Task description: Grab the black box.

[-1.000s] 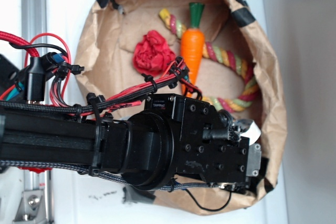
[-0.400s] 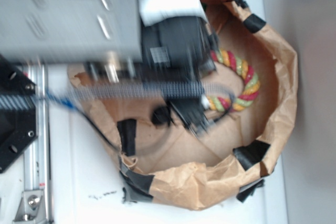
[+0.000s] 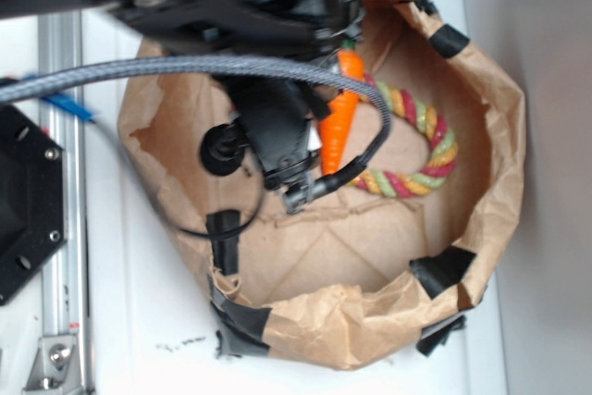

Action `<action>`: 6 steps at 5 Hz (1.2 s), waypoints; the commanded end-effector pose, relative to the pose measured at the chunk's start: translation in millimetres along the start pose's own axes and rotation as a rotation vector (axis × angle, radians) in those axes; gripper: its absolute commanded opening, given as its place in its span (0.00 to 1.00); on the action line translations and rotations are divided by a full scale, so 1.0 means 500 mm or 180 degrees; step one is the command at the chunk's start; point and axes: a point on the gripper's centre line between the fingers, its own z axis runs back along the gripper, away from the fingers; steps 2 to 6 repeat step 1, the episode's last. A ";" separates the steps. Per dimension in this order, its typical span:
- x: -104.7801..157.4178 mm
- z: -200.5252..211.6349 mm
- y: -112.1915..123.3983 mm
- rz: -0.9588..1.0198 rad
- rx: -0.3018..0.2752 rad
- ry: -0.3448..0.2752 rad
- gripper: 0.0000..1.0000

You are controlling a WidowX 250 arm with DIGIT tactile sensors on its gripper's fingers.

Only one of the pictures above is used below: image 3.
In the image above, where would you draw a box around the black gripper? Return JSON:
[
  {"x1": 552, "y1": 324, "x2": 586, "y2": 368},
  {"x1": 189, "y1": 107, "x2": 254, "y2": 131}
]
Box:
[{"x1": 200, "y1": 78, "x2": 330, "y2": 191}]

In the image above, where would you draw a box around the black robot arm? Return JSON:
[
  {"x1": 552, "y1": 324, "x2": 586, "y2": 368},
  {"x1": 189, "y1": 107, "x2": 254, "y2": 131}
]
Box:
[{"x1": 1, "y1": 0, "x2": 364, "y2": 191}]

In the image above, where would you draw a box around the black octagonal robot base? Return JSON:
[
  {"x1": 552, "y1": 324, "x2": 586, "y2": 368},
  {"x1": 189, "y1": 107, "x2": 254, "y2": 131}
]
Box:
[{"x1": 1, "y1": 105, "x2": 65, "y2": 306}]

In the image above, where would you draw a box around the orange toy carrot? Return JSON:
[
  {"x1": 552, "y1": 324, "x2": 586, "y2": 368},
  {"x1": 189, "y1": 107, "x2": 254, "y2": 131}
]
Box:
[{"x1": 319, "y1": 40, "x2": 365, "y2": 175}]

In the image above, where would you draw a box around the brown paper bag tray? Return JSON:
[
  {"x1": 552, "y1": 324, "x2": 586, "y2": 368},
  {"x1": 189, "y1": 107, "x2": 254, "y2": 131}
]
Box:
[{"x1": 117, "y1": 0, "x2": 527, "y2": 372}]

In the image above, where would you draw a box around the white plastic board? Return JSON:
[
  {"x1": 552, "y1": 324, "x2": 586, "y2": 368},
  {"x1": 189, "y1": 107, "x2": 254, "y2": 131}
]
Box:
[{"x1": 80, "y1": 0, "x2": 510, "y2": 395}]

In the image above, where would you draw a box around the thin black cable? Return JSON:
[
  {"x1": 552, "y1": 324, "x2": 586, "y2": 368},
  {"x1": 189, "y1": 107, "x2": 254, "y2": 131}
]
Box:
[{"x1": 94, "y1": 119, "x2": 267, "y2": 240}]

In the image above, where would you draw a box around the multicoloured twisted rope toy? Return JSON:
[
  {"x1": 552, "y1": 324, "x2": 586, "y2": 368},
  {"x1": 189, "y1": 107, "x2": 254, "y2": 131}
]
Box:
[{"x1": 350, "y1": 74, "x2": 459, "y2": 199}]

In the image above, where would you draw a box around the aluminium extrusion rail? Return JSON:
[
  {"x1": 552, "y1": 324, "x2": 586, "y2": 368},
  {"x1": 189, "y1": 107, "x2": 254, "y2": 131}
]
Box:
[{"x1": 36, "y1": 13, "x2": 96, "y2": 395}]

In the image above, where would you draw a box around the grey braided cable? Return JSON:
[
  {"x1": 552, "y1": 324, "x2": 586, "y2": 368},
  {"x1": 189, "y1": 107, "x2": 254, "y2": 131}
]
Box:
[{"x1": 0, "y1": 55, "x2": 392, "y2": 216}]

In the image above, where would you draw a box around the metal corner bracket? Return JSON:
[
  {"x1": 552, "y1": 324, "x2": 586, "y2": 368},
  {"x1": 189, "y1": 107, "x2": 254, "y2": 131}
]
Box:
[{"x1": 21, "y1": 334, "x2": 87, "y2": 395}]

